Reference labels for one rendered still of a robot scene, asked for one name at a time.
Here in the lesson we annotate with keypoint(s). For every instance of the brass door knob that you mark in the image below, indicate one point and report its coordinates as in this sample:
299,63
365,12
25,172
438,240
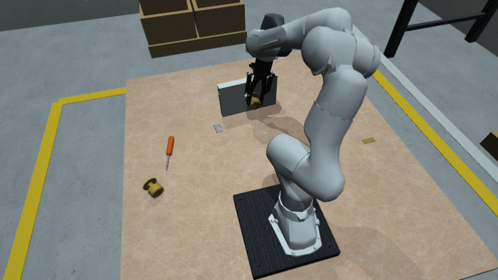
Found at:
255,102
154,189

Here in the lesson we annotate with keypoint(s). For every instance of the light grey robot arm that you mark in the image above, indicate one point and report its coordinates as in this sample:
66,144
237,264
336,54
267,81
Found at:
305,173

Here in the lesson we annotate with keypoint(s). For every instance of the orange-handled screwdriver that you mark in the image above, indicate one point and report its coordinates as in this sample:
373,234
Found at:
169,148

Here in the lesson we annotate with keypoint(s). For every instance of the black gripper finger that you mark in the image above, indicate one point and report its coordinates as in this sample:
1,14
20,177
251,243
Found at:
250,88
266,89

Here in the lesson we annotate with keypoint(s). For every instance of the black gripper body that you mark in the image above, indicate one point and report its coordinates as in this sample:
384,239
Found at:
262,66

